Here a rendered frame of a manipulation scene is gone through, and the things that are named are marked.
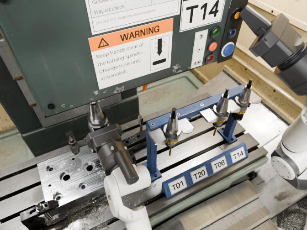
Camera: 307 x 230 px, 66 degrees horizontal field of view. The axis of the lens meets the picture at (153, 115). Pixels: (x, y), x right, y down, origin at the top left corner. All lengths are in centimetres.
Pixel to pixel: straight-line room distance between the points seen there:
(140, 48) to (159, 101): 144
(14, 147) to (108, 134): 113
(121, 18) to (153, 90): 158
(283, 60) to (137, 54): 28
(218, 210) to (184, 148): 32
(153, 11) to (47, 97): 23
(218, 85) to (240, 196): 77
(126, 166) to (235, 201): 77
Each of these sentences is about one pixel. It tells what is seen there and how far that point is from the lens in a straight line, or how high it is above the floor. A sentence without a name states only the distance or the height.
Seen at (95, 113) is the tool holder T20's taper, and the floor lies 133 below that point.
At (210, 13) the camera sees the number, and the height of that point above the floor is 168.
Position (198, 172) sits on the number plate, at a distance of 108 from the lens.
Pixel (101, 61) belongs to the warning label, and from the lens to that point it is 43.
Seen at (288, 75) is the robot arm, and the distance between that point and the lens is 54.
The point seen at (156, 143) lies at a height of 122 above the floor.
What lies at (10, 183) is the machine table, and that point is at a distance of 126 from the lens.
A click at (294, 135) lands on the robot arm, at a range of 70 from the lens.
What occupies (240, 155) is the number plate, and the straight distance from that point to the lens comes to 120.
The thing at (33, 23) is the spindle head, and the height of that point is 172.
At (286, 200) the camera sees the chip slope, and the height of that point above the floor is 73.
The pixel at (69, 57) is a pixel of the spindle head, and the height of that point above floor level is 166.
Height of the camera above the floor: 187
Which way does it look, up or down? 47 degrees down
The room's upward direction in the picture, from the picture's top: straight up
